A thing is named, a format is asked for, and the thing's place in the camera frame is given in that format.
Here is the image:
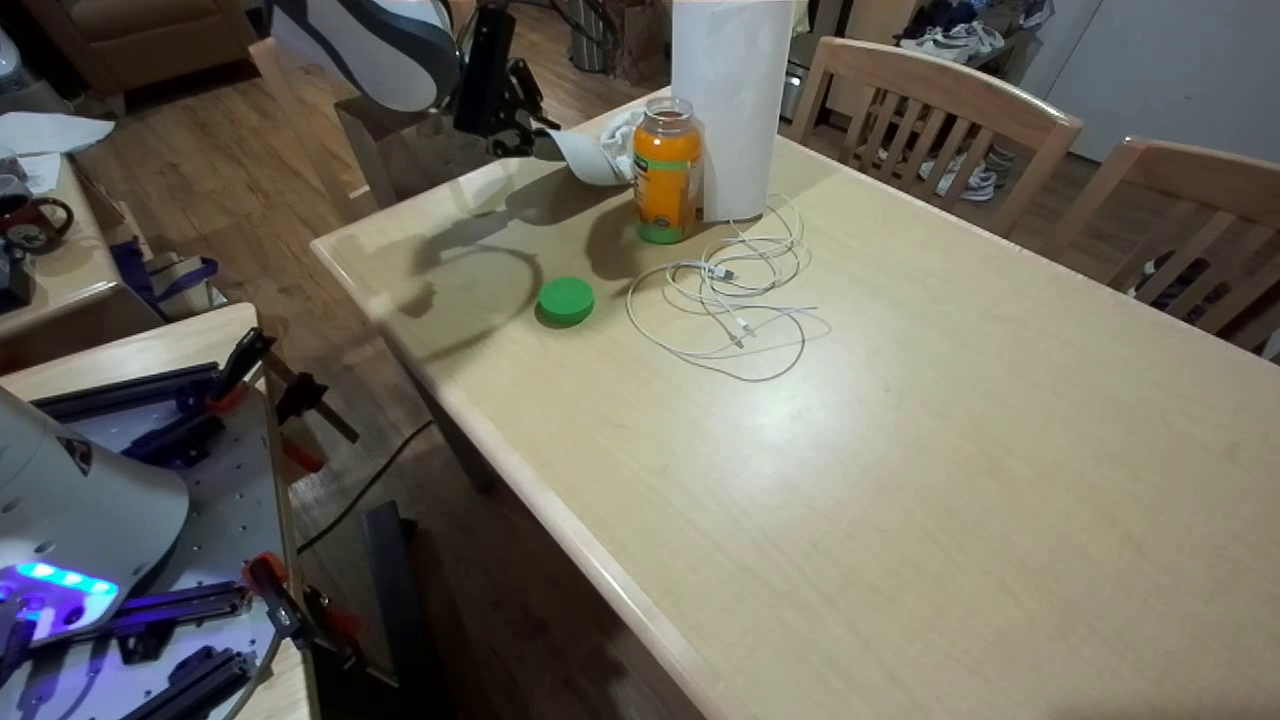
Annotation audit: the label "white earphone cable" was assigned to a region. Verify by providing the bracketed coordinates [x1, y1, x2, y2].
[616, 196, 821, 389]

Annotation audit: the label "brown paper bag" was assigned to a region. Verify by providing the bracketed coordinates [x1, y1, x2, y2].
[333, 93, 543, 206]

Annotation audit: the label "white paper towel roll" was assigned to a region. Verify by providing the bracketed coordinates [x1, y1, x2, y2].
[670, 0, 802, 228]

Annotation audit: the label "black headphones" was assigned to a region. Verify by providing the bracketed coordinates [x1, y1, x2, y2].
[0, 192, 79, 260]

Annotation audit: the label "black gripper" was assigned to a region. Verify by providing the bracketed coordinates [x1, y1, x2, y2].
[453, 0, 555, 141]

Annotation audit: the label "grey metal mounting plate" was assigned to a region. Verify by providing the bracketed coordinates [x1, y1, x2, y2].
[0, 374, 321, 720]

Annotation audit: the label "bag with purple straps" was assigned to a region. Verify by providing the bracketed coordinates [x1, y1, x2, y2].
[109, 235, 227, 325]

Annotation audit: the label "white paper sheet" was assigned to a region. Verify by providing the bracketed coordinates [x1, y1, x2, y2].
[0, 108, 119, 199]

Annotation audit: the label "black floor cable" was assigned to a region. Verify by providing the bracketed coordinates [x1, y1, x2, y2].
[287, 416, 439, 560]

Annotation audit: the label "white door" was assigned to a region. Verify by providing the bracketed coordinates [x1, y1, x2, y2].
[1016, 0, 1280, 173]

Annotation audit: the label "orange juice bottle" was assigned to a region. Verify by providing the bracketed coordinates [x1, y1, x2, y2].
[630, 93, 709, 247]

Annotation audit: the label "wooden chair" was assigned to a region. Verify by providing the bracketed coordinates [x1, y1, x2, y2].
[1057, 132, 1280, 367]
[785, 33, 1089, 238]

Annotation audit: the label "black orange bar clamp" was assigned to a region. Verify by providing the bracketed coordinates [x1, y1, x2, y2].
[112, 546, 368, 720]

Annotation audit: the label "green round lid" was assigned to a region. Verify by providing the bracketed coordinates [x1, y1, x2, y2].
[532, 272, 602, 330]

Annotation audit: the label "white sneaker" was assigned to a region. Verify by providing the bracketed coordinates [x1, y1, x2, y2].
[930, 147, 1007, 206]

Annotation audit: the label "white sneakers pair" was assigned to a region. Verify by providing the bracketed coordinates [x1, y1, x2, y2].
[891, 0, 1024, 70]

